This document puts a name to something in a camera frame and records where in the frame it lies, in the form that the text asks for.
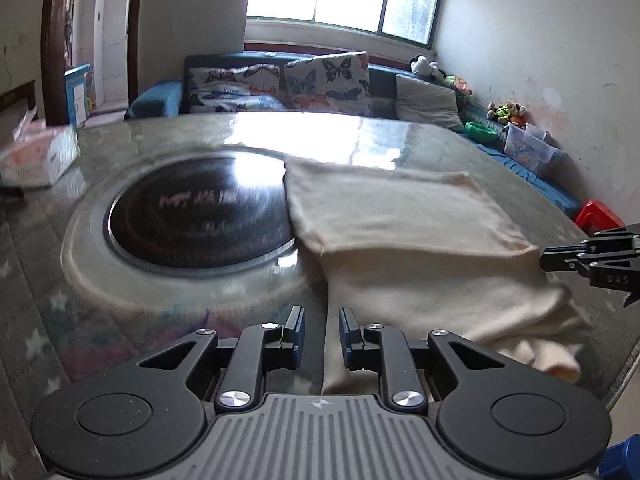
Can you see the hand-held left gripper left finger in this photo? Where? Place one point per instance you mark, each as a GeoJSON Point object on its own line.
{"type": "Point", "coordinates": [300, 335]}

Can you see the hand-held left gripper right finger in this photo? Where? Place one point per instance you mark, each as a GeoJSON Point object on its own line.
{"type": "Point", "coordinates": [344, 335]}

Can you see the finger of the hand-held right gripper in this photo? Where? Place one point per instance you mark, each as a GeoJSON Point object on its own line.
{"type": "Point", "coordinates": [562, 258]}

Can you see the cream garment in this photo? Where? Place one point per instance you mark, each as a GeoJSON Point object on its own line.
{"type": "Point", "coordinates": [400, 220]}

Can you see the red plastic stool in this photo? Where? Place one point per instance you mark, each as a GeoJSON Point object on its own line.
{"type": "Point", "coordinates": [597, 215]}

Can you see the clear plastic storage box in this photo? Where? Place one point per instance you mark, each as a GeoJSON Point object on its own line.
{"type": "Point", "coordinates": [530, 150]}

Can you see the green plastic bowl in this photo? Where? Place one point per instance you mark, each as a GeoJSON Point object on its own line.
{"type": "Point", "coordinates": [481, 131]}

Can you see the group of small plush toys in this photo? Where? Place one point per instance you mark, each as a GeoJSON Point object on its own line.
{"type": "Point", "coordinates": [506, 112]}

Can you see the round black induction cooktop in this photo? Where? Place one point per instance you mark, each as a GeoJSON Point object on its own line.
{"type": "Point", "coordinates": [200, 210]}

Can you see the blue object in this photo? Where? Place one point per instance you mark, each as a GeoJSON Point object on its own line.
{"type": "Point", "coordinates": [622, 460]}

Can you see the pink green plush toy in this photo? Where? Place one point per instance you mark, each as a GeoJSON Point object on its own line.
{"type": "Point", "coordinates": [457, 85]}

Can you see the grey pillow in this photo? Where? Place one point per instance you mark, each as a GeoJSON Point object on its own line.
{"type": "Point", "coordinates": [427, 102]}

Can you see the panda plush toy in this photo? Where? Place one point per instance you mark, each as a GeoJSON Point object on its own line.
{"type": "Point", "coordinates": [425, 67]}

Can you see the butterfly print pillow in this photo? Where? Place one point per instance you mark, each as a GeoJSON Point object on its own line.
{"type": "Point", "coordinates": [330, 82]}
{"type": "Point", "coordinates": [235, 87]}

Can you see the blue sofa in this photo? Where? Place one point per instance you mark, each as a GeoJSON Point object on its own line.
{"type": "Point", "coordinates": [150, 97]}

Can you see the white pink tissue pack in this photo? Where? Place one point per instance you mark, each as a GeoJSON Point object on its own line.
{"type": "Point", "coordinates": [45, 155]}

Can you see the small blue white cabinet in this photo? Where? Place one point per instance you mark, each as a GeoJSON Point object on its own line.
{"type": "Point", "coordinates": [77, 92]}

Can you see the dark wooden sideboard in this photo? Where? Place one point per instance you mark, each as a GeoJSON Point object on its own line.
{"type": "Point", "coordinates": [17, 97]}

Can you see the brown wooden door frame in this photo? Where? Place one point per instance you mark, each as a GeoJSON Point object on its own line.
{"type": "Point", "coordinates": [52, 35]}

